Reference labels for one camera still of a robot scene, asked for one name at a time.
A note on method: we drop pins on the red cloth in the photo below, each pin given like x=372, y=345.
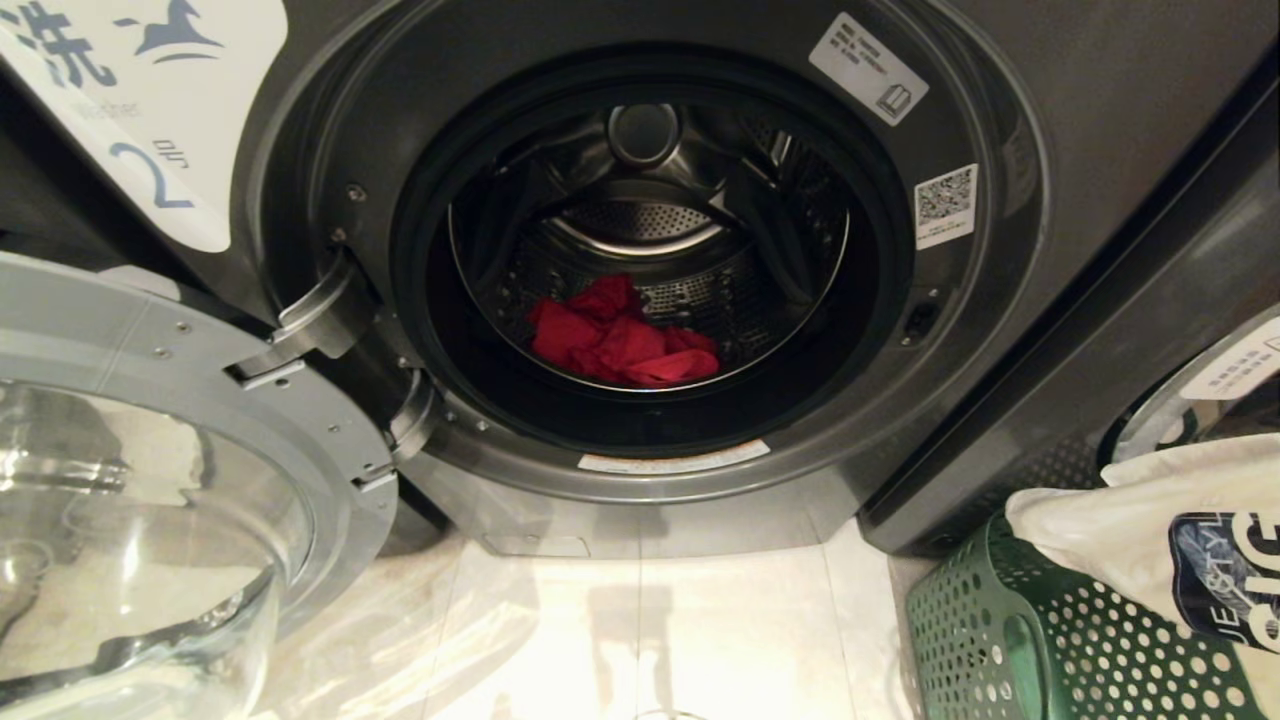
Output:
x=620, y=345

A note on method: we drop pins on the white printed garment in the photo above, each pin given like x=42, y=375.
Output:
x=1110, y=530

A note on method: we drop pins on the green perforated laundry basket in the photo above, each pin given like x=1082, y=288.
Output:
x=1010, y=640

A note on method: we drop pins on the washing machine glass door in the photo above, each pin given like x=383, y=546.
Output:
x=150, y=400

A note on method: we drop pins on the grey front-load washing machine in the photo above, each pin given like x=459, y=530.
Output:
x=1000, y=250

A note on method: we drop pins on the grey neighbouring washing machine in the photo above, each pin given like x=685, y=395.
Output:
x=1100, y=380

